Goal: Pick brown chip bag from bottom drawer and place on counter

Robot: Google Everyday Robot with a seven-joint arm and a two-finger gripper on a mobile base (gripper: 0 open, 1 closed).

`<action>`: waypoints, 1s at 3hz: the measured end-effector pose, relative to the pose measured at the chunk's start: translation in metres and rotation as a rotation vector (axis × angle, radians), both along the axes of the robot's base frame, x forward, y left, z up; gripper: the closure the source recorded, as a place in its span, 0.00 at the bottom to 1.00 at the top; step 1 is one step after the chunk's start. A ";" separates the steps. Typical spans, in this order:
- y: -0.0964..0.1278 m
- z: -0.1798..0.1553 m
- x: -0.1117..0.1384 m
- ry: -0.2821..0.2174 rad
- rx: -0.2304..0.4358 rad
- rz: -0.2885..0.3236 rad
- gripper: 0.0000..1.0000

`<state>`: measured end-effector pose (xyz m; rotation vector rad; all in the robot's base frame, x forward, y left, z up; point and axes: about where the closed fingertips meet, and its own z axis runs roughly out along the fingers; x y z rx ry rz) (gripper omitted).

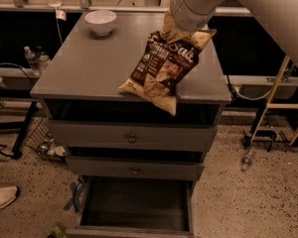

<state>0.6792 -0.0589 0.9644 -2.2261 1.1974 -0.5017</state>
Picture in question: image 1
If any brown sea salt chip bag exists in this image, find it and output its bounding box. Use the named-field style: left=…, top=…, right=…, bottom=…
left=119, top=10, right=216, bottom=116

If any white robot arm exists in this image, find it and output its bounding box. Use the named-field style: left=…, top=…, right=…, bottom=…
left=170, top=0, right=298, bottom=67

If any grey drawer cabinet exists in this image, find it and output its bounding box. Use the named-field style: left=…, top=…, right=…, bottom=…
left=30, top=11, right=232, bottom=182

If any top grey drawer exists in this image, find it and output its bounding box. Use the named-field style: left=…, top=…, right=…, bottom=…
left=48, top=120, right=217, bottom=152

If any grey drawer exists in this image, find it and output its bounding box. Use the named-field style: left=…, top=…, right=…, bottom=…
left=67, top=156, right=204, bottom=180
left=48, top=120, right=217, bottom=152
left=68, top=178, right=195, bottom=238

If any middle grey drawer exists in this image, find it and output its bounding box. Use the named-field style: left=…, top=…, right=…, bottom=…
left=67, top=156, right=204, bottom=180

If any bottom grey drawer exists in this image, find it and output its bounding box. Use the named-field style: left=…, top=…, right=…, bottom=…
left=68, top=178, right=195, bottom=238

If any white ceramic bowl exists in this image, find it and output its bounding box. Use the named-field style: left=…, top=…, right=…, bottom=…
left=84, top=10, right=117, bottom=36

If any blue tape cross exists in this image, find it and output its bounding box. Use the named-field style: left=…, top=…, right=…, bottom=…
left=64, top=181, right=84, bottom=212

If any plastic bottle on floor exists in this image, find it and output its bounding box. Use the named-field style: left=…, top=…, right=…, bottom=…
left=240, top=147, right=255, bottom=172

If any glass jar on ledge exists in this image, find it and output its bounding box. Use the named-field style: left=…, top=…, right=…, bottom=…
left=37, top=46, right=51, bottom=70

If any black stand leg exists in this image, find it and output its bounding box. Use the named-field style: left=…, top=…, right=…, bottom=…
left=0, top=101, right=38, bottom=160

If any clear water bottle on ledge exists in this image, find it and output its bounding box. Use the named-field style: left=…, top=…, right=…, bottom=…
left=24, top=46, right=41, bottom=76

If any white hanging tag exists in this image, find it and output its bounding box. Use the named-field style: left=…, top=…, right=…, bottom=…
left=56, top=10, right=67, bottom=21

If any green snack package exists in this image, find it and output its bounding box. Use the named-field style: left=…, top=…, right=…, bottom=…
left=46, top=224, right=68, bottom=238

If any white sneaker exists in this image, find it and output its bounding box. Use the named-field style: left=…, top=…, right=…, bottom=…
left=0, top=186, right=19, bottom=209

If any black cable behind cabinet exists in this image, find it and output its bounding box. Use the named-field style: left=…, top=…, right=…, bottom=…
left=218, top=43, right=237, bottom=101

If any wire mesh basket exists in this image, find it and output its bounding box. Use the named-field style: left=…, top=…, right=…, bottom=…
left=25, top=118, right=66, bottom=162

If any yellow metal frame stand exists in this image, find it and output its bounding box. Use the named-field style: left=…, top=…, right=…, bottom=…
left=241, top=56, right=298, bottom=151

